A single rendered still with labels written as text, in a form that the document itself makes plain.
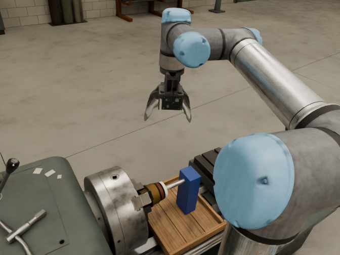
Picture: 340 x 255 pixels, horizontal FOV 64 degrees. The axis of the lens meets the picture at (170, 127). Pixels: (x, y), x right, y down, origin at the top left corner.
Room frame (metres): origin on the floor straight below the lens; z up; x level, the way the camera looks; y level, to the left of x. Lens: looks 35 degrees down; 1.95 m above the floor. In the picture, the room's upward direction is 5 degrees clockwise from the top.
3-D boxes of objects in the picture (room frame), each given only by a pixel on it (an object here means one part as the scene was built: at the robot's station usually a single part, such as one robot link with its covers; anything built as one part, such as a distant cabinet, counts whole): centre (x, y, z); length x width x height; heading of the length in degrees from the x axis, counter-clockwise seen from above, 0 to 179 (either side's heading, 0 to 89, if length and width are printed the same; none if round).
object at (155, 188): (0.75, 0.05, 1.08); 0.09 x 0.09 x 0.09; 35
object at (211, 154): (1.01, -0.34, 0.95); 0.43 x 0.18 x 0.04; 35
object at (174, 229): (0.83, -0.06, 0.88); 0.36 x 0.30 x 0.04; 35
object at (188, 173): (0.86, -0.10, 1.00); 0.08 x 0.06 x 0.23; 35
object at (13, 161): (0.55, 0.44, 1.38); 0.04 x 0.03 x 0.05; 125
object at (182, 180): (0.81, -0.04, 1.08); 0.13 x 0.07 x 0.07; 125
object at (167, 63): (0.74, 0.00, 1.66); 0.08 x 0.08 x 0.05
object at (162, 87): (0.73, 0.01, 1.58); 0.09 x 0.08 x 0.12; 5
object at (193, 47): (0.65, -0.04, 1.73); 0.11 x 0.11 x 0.08; 19
